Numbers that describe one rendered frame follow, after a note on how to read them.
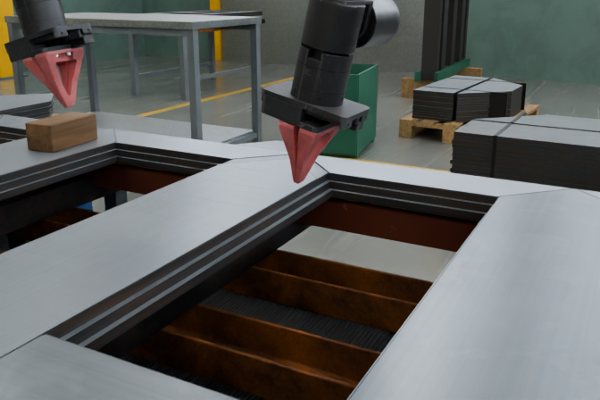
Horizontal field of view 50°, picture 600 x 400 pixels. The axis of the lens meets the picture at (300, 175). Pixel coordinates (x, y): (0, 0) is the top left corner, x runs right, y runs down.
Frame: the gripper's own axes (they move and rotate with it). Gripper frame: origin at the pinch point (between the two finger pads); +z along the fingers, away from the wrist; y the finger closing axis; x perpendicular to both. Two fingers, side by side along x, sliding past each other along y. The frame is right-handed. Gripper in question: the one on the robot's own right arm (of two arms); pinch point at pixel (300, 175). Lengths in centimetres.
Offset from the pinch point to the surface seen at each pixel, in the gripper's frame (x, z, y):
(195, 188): -10.5, 13.2, 20.6
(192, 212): -1.9, 11.7, 14.7
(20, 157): -10, 22, 57
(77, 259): 16.0, 11.9, 16.4
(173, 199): -5.1, 13.0, 20.3
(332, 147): -328, 122, 130
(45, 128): -15, 17, 57
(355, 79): -331, 73, 126
